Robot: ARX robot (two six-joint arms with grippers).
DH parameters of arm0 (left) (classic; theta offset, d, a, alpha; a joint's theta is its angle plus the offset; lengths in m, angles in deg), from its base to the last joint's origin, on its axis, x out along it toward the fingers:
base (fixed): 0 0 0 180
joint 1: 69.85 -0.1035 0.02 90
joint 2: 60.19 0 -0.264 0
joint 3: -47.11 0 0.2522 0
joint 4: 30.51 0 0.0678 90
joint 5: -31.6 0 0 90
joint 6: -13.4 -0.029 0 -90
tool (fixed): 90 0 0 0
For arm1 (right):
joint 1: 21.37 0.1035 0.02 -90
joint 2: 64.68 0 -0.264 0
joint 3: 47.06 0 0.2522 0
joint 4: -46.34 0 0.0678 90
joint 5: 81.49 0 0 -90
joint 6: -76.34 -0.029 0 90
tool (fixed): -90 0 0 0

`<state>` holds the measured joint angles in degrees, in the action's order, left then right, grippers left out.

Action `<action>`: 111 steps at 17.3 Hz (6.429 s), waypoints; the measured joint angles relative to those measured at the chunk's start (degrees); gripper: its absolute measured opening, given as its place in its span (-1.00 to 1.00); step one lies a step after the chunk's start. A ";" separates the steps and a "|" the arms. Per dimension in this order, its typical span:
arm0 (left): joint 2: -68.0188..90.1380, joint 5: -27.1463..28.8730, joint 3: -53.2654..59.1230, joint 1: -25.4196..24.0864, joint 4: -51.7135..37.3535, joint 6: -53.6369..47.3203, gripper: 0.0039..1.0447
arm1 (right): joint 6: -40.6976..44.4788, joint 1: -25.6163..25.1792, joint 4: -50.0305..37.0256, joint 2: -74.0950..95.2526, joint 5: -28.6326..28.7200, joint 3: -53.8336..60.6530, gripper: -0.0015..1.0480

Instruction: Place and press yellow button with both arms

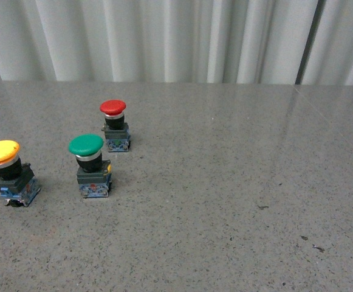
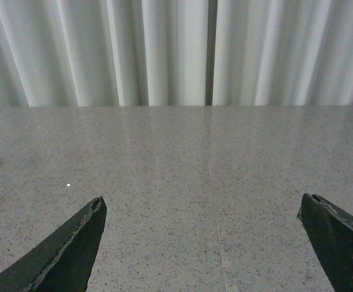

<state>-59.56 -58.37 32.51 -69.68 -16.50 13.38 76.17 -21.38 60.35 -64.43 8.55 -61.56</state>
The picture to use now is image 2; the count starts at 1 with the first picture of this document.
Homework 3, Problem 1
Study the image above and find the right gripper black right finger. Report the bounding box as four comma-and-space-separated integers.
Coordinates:
297, 193, 353, 291

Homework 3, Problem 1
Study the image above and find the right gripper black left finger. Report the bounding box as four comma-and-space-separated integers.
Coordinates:
0, 196, 107, 291

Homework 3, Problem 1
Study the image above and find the white pleated curtain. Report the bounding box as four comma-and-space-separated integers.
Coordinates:
0, 1, 353, 107

